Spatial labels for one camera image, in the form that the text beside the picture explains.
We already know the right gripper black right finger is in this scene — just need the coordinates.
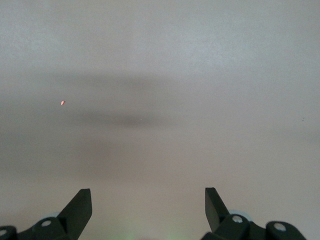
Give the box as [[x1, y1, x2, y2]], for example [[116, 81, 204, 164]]
[[200, 187, 307, 240]]

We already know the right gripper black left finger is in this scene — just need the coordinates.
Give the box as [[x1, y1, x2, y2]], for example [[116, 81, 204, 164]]
[[0, 188, 93, 240]]

